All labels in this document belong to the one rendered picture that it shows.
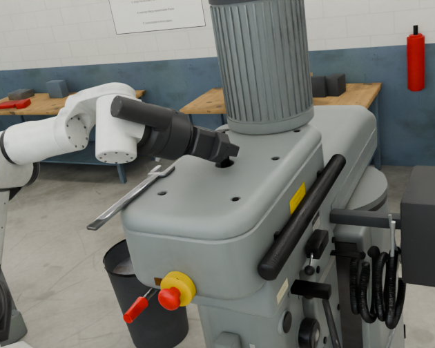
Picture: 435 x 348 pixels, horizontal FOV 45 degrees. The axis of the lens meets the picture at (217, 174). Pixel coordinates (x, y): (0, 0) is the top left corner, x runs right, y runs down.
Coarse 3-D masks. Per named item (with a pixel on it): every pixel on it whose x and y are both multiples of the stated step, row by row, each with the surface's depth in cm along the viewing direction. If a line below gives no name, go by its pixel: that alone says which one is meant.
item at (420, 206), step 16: (416, 176) 121; (432, 176) 119; (416, 192) 114; (432, 192) 113; (400, 208) 112; (416, 208) 110; (432, 208) 108; (400, 224) 114; (416, 224) 111; (432, 224) 110; (416, 240) 113; (432, 240) 111; (416, 256) 115; (432, 256) 113; (416, 272) 116; (432, 272) 115
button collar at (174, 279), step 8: (176, 272) 88; (168, 280) 88; (176, 280) 87; (184, 280) 87; (168, 288) 88; (184, 288) 87; (192, 288) 87; (184, 296) 88; (192, 296) 88; (184, 304) 88
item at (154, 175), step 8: (160, 168) 104; (168, 168) 102; (152, 176) 100; (160, 176) 101; (144, 184) 97; (136, 192) 95; (120, 200) 92; (128, 200) 92; (112, 208) 90; (120, 208) 90; (104, 216) 87; (112, 216) 88; (88, 224) 86; (96, 224) 85
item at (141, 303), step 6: (150, 294) 98; (138, 300) 96; (144, 300) 96; (132, 306) 95; (138, 306) 95; (144, 306) 96; (126, 312) 94; (132, 312) 94; (138, 312) 94; (126, 318) 93; (132, 318) 93
